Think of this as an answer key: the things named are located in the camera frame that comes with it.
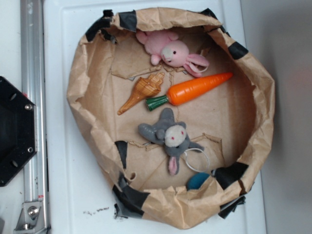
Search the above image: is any brown paper bag bin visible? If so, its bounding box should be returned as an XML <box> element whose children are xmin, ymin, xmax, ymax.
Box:
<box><xmin>67</xmin><ymin>7</ymin><xmax>275</xmax><ymax>229</ymax></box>

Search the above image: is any gray plush bunny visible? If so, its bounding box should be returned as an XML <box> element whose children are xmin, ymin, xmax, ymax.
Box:
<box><xmin>138</xmin><ymin>108</ymin><xmax>204</xmax><ymax>176</ymax></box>

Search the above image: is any brown conch seashell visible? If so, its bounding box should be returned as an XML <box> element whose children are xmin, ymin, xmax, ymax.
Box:
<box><xmin>117</xmin><ymin>72</ymin><xmax>165</xmax><ymax>115</ymax></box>

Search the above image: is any orange plastic carrot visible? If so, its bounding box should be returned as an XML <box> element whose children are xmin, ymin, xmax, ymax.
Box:
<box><xmin>145</xmin><ymin>72</ymin><xmax>233</xmax><ymax>111</ymax></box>

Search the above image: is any pink plush bunny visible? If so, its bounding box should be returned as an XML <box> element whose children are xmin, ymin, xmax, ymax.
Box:
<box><xmin>136</xmin><ymin>30</ymin><xmax>210</xmax><ymax>78</ymax></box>

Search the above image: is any blue felt ball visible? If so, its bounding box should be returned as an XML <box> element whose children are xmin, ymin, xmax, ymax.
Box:
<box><xmin>186</xmin><ymin>173</ymin><xmax>210</xmax><ymax>190</ymax></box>

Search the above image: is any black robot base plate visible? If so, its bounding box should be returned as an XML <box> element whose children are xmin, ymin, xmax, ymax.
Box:
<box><xmin>0</xmin><ymin>77</ymin><xmax>37</xmax><ymax>187</ymax></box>

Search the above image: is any aluminum extrusion rail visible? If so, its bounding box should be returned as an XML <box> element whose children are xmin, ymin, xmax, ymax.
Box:
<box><xmin>20</xmin><ymin>0</ymin><xmax>51</xmax><ymax>234</ymax></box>

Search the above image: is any metal corner bracket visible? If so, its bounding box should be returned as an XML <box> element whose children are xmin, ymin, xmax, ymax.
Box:
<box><xmin>13</xmin><ymin>201</ymin><xmax>46</xmax><ymax>234</ymax></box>

